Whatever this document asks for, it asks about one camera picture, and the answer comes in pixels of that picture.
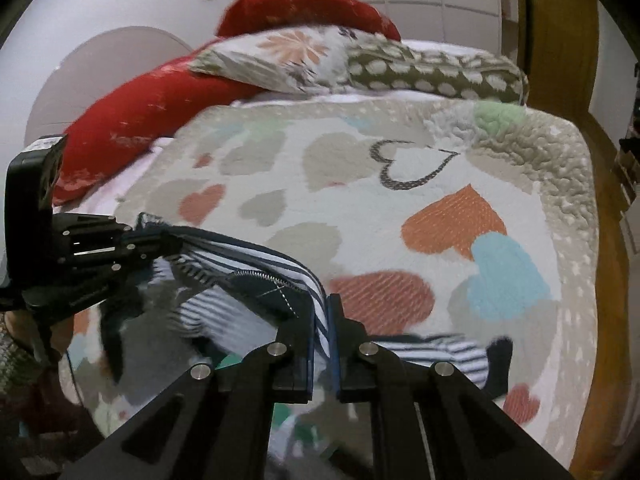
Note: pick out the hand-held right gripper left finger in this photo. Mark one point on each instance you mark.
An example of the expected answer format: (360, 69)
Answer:
(308, 355)

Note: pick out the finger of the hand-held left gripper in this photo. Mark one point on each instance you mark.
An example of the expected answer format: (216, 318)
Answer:
(150, 246)
(95, 292)

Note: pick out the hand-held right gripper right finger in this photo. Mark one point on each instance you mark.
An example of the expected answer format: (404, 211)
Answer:
(334, 355)

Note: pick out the navy white striped pants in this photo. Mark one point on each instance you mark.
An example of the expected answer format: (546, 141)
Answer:
(280, 266)

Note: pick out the person's left forearm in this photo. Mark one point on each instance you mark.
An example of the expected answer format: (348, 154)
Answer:
(20, 365)

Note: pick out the round pink headboard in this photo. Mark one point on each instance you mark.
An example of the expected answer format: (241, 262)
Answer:
(115, 70)

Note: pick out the red pillow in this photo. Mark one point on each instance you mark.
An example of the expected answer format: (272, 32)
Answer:
(300, 7)
(150, 105)

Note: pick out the heart printed blanket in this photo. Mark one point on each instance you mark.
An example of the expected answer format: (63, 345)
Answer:
(400, 170)

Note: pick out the floral dotted pillow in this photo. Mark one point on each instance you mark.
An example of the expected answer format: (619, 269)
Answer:
(320, 60)

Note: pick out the dark cluttered shelf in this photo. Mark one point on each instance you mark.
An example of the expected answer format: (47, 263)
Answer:
(630, 180)

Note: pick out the wooden door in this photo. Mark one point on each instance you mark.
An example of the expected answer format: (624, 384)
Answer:
(560, 35)

